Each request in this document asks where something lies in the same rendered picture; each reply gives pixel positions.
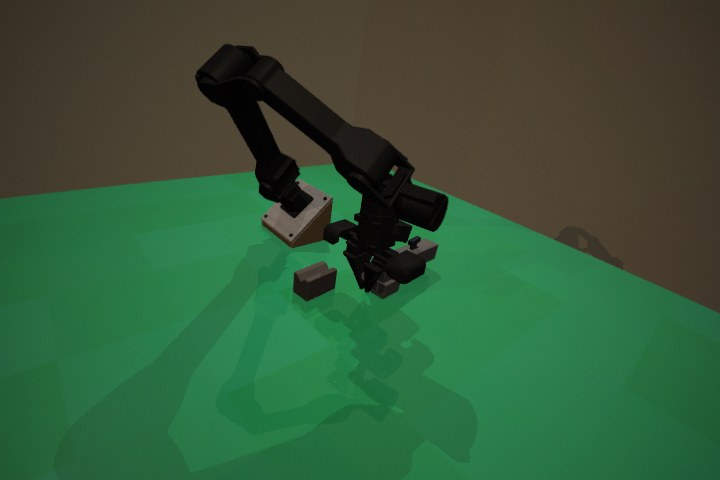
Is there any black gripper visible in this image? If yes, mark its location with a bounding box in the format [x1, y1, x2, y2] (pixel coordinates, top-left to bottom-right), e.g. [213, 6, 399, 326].
[323, 208, 426, 293]

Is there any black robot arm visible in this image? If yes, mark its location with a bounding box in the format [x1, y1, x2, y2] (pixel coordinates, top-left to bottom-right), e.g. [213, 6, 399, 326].
[195, 44, 449, 247]

